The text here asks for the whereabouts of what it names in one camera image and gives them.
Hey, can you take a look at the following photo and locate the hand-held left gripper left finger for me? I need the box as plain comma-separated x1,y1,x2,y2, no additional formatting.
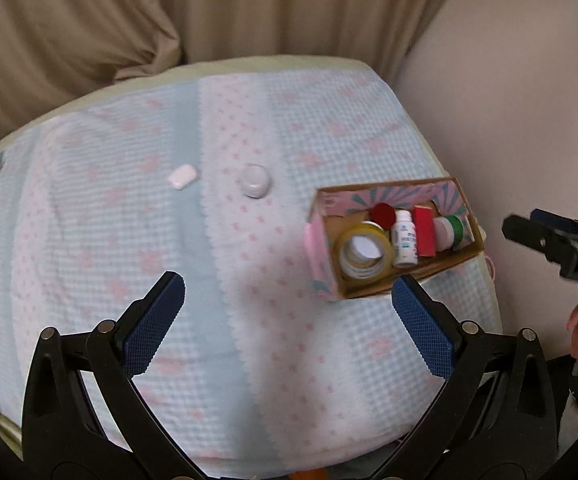
21,271,186,480

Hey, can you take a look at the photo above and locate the clear packing tape roll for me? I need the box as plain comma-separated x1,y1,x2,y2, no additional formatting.
333,222,394,284

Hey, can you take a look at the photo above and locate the white round lid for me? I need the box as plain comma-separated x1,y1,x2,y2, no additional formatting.
238,162,273,199

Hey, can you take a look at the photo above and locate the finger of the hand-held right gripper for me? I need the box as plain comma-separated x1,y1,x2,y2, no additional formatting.
501,214,577,263
529,208,578,241

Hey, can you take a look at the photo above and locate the patterned cardboard box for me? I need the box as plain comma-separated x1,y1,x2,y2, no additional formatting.
305,177,488,302

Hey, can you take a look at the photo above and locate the beige curtain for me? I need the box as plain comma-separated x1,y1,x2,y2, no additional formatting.
0,0,186,147
113,0,451,86

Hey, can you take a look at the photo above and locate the small white eraser block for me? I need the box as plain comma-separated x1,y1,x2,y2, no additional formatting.
169,163,198,191

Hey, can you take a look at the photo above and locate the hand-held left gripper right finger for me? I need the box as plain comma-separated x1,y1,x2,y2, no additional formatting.
391,275,557,480

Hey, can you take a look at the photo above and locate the white pill bottle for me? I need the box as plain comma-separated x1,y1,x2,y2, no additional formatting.
391,210,419,269

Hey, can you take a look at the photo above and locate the white jar with green label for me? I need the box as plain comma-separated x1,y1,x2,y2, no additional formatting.
433,214,465,252

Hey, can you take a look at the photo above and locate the small round red tin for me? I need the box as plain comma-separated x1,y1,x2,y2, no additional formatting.
371,203,397,229

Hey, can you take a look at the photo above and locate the red rectangular box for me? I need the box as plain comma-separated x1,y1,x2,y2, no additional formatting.
413,205,438,257

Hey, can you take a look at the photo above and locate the light blue checked blanket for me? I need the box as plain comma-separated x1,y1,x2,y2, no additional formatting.
0,66,503,467

